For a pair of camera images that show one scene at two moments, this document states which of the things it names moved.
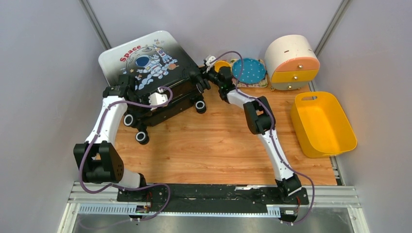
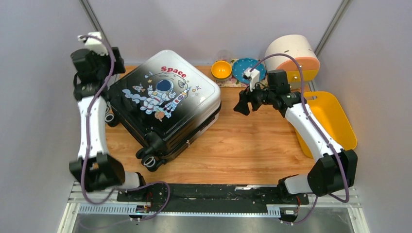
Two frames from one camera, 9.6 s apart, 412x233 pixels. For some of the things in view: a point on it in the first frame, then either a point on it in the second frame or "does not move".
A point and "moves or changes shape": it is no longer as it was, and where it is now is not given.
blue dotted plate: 254,70 does not move
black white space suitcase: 161,64 moves or changes shape
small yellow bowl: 219,64 does not move
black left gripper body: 138,108 -> 118,66
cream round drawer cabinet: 292,61 does not move
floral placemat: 263,83 does not move
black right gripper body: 214,76 -> 260,97
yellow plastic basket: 320,125 does not move
